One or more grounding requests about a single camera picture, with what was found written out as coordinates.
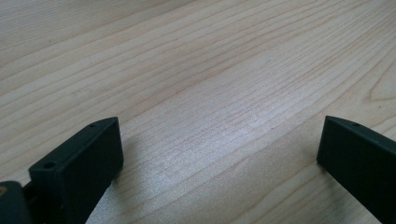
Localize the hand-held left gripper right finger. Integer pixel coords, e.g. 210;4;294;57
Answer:
317;115;396;224

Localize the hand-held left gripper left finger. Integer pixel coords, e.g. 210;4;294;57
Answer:
28;117;125;224

